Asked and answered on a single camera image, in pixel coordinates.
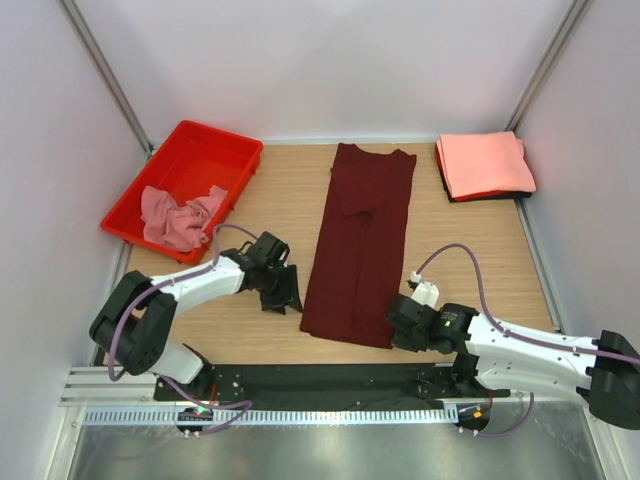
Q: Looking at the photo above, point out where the dark maroon t shirt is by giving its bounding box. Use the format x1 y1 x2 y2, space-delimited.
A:
300 143 417 348

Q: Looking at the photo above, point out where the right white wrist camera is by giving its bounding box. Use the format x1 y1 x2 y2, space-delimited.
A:
408 271 440 308

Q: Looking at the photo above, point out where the aluminium frame post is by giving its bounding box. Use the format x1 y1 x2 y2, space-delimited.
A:
505 0 594 131
58 0 154 158

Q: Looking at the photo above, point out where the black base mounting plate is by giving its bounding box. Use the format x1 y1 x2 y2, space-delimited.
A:
182 363 510 412

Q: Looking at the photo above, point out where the slotted white cable duct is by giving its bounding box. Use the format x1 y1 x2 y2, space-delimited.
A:
83 405 458 426

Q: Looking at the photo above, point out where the red plastic bin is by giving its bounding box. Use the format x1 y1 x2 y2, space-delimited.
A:
101 120 263 265

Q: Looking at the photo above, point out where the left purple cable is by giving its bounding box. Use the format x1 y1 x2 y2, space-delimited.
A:
84 223 261 461

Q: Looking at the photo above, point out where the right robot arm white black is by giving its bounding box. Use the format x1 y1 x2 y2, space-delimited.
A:
385 295 639 430

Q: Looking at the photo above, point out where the left aluminium frame post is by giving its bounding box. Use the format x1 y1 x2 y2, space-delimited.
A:
58 0 154 158

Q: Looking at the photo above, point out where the aluminium front rail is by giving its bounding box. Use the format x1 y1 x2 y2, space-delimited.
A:
59 362 591 407

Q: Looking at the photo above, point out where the folded salmon pink t shirt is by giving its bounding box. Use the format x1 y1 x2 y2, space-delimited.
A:
435 131 537 199

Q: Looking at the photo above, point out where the folded red t shirt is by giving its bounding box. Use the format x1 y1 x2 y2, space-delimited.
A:
434 145 455 203

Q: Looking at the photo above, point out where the pink crumpled t shirt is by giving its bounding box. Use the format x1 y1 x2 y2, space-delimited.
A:
141 185 227 253

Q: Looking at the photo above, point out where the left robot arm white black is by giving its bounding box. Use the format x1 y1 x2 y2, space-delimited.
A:
89 232 303 400

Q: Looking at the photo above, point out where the right aluminium frame post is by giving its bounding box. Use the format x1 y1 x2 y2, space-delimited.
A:
505 0 594 131

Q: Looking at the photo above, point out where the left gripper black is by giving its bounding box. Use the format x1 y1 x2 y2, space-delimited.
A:
258 263 303 315

